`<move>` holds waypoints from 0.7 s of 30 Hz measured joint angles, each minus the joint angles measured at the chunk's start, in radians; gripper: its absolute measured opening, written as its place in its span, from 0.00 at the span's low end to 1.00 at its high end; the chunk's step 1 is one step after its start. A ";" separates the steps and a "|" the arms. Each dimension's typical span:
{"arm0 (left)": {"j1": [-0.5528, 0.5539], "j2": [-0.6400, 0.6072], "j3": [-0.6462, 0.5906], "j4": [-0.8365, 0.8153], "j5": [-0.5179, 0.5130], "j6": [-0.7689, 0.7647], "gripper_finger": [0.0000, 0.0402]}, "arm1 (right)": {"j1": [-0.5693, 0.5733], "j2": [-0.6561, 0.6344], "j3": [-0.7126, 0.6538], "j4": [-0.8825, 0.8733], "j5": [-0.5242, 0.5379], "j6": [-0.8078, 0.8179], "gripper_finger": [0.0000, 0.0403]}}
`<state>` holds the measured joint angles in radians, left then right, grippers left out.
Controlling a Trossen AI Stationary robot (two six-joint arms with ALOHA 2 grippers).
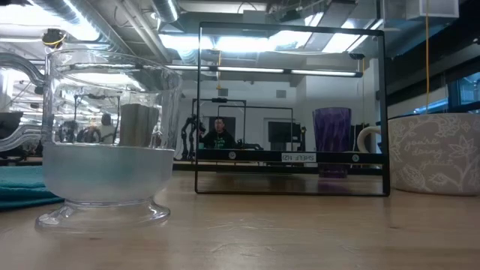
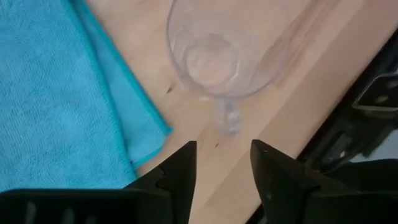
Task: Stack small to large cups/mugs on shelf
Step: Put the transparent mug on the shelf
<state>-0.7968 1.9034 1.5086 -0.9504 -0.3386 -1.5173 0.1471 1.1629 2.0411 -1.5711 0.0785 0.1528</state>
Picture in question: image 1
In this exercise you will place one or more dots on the black background robot arm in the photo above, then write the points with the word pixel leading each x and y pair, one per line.
pixel 189 135

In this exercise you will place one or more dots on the dark background monitor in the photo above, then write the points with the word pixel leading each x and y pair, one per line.
pixel 283 131

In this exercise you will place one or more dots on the black frame clear shelf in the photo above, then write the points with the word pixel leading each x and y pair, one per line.
pixel 262 155

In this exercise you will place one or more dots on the person in white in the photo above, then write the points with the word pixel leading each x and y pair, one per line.
pixel 107 132

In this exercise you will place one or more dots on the purple plastic tumbler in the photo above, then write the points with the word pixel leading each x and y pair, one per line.
pixel 332 131

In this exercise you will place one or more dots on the white shelf label sticker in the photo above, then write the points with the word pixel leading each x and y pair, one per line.
pixel 299 157

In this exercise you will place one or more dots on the clear glass footed cup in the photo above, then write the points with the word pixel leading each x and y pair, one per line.
pixel 108 168

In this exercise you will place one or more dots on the dark screen at room edge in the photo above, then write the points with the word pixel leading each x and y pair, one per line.
pixel 9 123

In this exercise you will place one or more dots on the black ceiling camera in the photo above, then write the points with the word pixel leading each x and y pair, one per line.
pixel 53 37

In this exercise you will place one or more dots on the long LED light bar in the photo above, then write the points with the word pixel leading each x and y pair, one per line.
pixel 262 69

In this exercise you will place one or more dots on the person at background desk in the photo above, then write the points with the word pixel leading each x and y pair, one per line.
pixel 219 139

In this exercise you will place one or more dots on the grey floral ceramic mug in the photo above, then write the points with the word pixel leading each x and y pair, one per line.
pixel 431 157

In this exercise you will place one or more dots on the teal folded cloth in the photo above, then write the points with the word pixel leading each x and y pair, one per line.
pixel 22 187

